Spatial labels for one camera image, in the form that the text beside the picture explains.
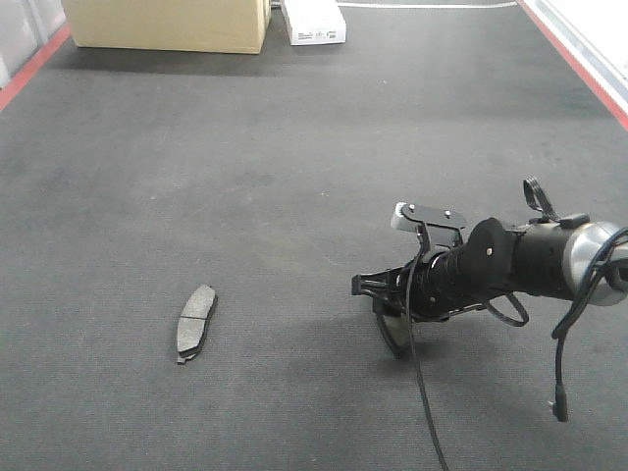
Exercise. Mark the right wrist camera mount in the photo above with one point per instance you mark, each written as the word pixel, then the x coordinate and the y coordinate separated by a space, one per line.
pixel 443 226

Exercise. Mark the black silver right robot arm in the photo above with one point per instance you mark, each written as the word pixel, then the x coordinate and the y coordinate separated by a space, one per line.
pixel 551 259

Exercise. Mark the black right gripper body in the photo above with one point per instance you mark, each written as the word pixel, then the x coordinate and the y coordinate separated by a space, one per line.
pixel 432 287

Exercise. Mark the black conveyor belt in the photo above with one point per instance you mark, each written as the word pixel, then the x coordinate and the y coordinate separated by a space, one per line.
pixel 130 178

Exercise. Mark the white printed box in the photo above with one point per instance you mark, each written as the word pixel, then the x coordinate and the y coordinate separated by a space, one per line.
pixel 314 22

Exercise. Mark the cardboard box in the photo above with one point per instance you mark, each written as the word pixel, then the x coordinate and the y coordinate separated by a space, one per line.
pixel 193 25

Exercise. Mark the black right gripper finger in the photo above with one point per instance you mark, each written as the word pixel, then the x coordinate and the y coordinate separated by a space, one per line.
pixel 390 336

